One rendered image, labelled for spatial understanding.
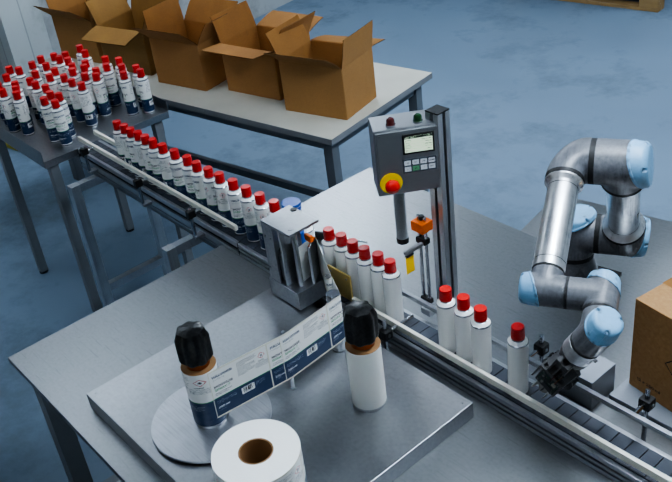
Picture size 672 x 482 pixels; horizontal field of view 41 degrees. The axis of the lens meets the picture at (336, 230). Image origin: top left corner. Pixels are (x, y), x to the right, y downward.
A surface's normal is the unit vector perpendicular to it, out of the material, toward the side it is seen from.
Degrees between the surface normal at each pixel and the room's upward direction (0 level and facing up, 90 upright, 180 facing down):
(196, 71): 90
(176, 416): 0
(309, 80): 90
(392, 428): 0
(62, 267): 0
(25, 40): 90
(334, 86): 90
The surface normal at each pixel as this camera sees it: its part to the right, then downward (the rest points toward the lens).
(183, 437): -0.11, -0.84
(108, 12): 0.74, -0.11
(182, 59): -0.57, 0.48
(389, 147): 0.11, 0.51
